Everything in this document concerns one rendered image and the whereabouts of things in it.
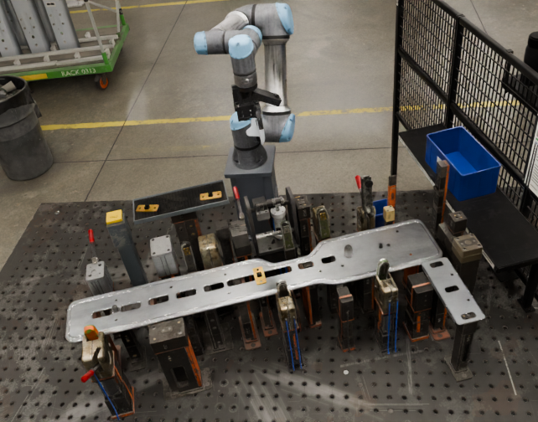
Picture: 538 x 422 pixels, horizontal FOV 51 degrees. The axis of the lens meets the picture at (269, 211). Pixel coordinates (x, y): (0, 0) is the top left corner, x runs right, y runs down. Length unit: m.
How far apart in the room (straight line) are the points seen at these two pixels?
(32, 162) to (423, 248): 3.41
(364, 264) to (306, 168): 2.19
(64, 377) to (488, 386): 1.58
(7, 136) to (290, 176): 2.13
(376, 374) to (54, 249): 1.66
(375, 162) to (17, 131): 2.68
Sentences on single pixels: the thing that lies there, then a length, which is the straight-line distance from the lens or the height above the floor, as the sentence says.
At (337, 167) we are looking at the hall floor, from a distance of 4.19.
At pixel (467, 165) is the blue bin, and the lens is 2.50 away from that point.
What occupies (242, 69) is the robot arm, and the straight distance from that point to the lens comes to 1.82.
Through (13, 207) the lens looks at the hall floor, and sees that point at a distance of 4.65.
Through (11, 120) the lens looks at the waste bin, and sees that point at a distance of 4.57.
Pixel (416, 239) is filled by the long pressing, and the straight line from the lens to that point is 2.18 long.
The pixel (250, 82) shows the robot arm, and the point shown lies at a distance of 1.85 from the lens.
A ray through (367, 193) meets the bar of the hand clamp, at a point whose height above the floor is 1.14.
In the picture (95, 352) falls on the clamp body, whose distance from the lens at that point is 1.95.
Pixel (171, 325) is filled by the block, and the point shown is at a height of 1.03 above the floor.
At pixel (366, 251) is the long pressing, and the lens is 2.13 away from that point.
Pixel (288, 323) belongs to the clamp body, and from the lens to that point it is 1.96.
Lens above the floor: 2.52
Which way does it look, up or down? 41 degrees down
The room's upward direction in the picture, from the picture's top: 9 degrees counter-clockwise
